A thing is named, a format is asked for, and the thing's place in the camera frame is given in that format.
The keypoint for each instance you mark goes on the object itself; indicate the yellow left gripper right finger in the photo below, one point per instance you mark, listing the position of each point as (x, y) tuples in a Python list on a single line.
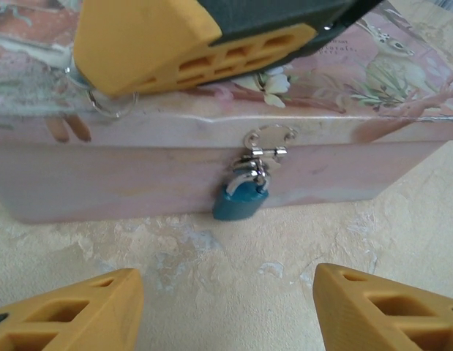
[(380, 321)]

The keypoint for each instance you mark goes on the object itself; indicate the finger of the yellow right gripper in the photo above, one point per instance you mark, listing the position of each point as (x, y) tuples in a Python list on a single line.
[(145, 40)]

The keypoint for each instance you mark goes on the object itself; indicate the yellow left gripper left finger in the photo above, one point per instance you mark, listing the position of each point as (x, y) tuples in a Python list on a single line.
[(72, 318)]

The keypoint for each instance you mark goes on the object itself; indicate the pink rabbit print tin box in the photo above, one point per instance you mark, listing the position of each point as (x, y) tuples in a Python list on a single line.
[(101, 175)]

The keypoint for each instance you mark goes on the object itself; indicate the small blue padlock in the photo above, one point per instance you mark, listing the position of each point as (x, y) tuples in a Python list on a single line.
[(237, 204)]

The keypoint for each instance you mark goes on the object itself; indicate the silver box hasp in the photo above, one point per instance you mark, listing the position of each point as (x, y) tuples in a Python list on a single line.
[(270, 133)]

